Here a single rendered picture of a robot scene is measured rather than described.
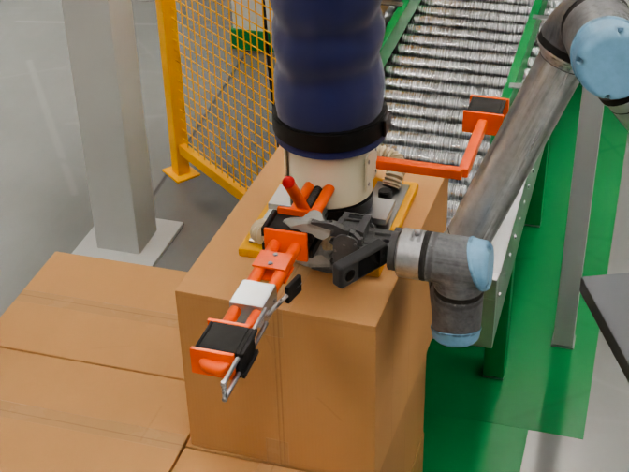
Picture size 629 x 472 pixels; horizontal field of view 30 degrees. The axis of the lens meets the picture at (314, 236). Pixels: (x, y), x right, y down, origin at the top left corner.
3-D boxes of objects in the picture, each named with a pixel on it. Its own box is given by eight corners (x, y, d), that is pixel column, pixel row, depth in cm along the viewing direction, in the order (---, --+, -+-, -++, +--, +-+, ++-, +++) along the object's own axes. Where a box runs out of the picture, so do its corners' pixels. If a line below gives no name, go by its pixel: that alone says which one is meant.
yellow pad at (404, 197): (373, 184, 255) (373, 164, 253) (418, 189, 253) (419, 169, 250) (329, 271, 228) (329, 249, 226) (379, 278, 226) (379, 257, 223)
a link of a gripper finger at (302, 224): (290, 208, 217) (336, 227, 216) (281, 225, 212) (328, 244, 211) (295, 195, 215) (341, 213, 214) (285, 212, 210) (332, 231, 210)
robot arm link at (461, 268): (486, 305, 206) (490, 259, 201) (416, 294, 209) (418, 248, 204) (494, 274, 214) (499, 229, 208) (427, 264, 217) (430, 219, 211)
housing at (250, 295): (242, 299, 204) (241, 278, 202) (279, 305, 203) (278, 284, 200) (228, 322, 199) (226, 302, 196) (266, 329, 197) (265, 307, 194)
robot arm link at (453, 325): (476, 315, 224) (480, 262, 217) (483, 354, 214) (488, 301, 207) (427, 315, 224) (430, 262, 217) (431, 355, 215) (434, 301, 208)
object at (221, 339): (211, 341, 194) (208, 317, 191) (253, 348, 192) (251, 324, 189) (191, 373, 187) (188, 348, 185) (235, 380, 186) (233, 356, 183)
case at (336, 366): (285, 284, 293) (279, 143, 271) (443, 312, 282) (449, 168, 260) (190, 445, 246) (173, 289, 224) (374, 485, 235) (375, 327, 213)
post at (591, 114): (553, 332, 362) (588, 31, 307) (576, 336, 361) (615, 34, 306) (550, 346, 357) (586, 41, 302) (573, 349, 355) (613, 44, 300)
